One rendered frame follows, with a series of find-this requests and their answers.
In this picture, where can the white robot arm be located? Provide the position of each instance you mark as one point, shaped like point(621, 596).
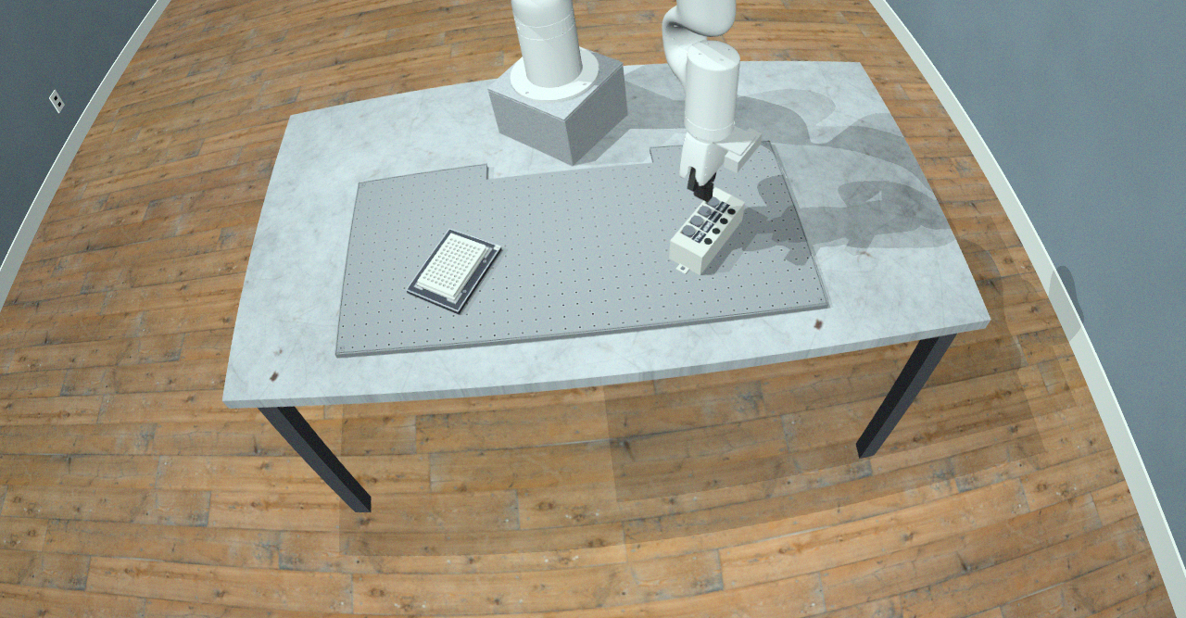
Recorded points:
point(554, 73)

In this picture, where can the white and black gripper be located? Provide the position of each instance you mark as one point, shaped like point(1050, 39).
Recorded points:
point(702, 159)

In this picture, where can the white operator panel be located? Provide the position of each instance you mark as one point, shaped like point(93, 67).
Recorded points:
point(698, 241)

